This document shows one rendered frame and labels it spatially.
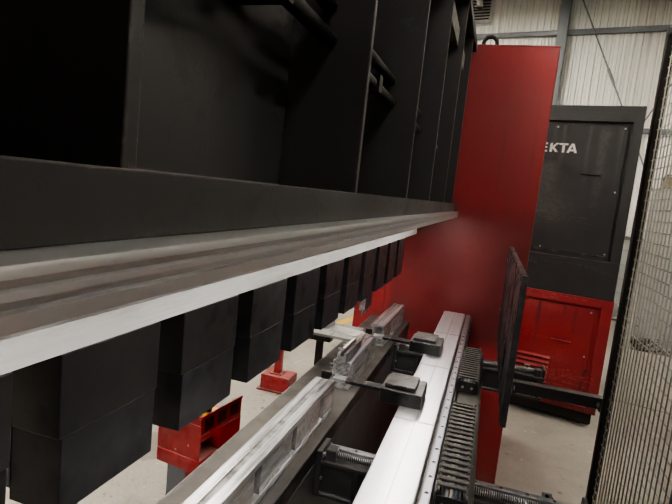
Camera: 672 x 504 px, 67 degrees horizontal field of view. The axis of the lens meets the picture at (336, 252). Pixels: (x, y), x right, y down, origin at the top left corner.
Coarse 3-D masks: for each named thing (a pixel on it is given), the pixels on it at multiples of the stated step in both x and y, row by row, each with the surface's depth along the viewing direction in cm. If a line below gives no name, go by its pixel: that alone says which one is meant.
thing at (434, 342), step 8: (376, 336) 189; (384, 336) 189; (416, 336) 183; (424, 336) 184; (432, 336) 185; (416, 344) 180; (424, 344) 179; (432, 344) 179; (440, 344) 180; (424, 352) 180; (432, 352) 179; (440, 352) 179
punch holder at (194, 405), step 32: (192, 320) 69; (224, 320) 77; (160, 352) 68; (192, 352) 70; (224, 352) 79; (160, 384) 69; (192, 384) 71; (224, 384) 80; (160, 416) 70; (192, 416) 72
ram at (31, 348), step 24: (384, 240) 187; (288, 264) 99; (312, 264) 113; (216, 288) 74; (240, 288) 81; (120, 312) 55; (144, 312) 59; (168, 312) 63; (24, 336) 43; (48, 336) 46; (72, 336) 49; (96, 336) 52; (0, 360) 42; (24, 360) 44
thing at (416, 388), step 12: (360, 384) 140; (372, 384) 140; (384, 384) 136; (396, 384) 134; (408, 384) 135; (420, 384) 139; (384, 396) 134; (396, 396) 133; (408, 396) 132; (420, 396) 131; (420, 408) 131
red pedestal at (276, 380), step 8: (280, 352) 381; (280, 360) 382; (272, 368) 393; (280, 368) 383; (264, 376) 380; (272, 376) 378; (280, 376) 379; (288, 376) 380; (296, 376) 390; (264, 384) 380; (272, 384) 378; (280, 384) 376; (288, 384) 375; (272, 392) 377; (280, 392) 376
